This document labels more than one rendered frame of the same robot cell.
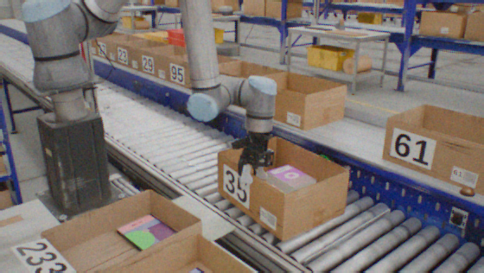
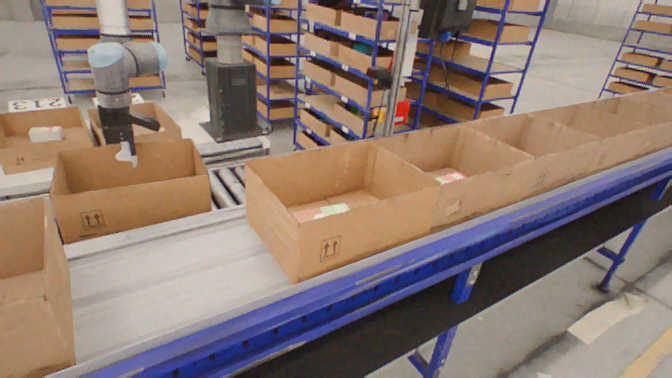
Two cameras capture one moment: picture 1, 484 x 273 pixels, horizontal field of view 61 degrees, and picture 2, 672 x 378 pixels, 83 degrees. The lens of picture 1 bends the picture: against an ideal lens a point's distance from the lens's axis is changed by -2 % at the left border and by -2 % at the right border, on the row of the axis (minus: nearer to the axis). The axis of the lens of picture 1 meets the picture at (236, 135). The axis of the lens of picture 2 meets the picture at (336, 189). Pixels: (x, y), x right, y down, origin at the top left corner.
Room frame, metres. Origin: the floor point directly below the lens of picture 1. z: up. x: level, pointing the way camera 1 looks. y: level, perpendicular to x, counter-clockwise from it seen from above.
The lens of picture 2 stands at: (2.04, -1.12, 1.48)
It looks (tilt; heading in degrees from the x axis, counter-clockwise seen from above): 30 degrees down; 94
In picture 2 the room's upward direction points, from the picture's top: 6 degrees clockwise
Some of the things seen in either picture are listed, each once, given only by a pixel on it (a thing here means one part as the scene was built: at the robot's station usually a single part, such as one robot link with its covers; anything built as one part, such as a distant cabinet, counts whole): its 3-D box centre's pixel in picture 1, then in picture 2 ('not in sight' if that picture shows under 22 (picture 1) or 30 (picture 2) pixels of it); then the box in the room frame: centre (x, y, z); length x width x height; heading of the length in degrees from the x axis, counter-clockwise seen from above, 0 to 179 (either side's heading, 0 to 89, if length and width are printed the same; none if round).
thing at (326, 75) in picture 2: not in sight; (332, 71); (1.71, 1.87, 0.79); 0.40 x 0.30 x 0.10; 131
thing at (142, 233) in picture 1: (150, 235); not in sight; (1.10, 0.27, 0.78); 0.19 x 0.14 x 0.02; 45
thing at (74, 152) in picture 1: (75, 157); (232, 96); (1.38, 0.59, 0.91); 0.26 x 0.26 x 0.33; 42
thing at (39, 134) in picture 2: not in sight; (46, 134); (0.72, 0.22, 0.78); 0.10 x 0.06 x 0.05; 30
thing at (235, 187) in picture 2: (233, 174); (246, 202); (1.64, 0.01, 0.72); 0.52 x 0.05 x 0.05; 129
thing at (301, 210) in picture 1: (279, 181); (137, 187); (1.35, -0.16, 0.83); 0.39 x 0.29 x 0.17; 35
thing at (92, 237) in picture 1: (124, 240); (134, 129); (1.04, 0.34, 0.80); 0.38 x 0.28 x 0.10; 135
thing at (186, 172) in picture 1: (216, 163); not in sight; (1.74, 0.09, 0.72); 0.52 x 0.05 x 0.05; 129
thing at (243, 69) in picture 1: (244, 83); (446, 174); (2.29, -0.04, 0.96); 0.39 x 0.29 x 0.17; 39
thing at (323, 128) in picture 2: not in sight; (328, 120); (1.70, 1.89, 0.39); 0.40 x 0.30 x 0.10; 130
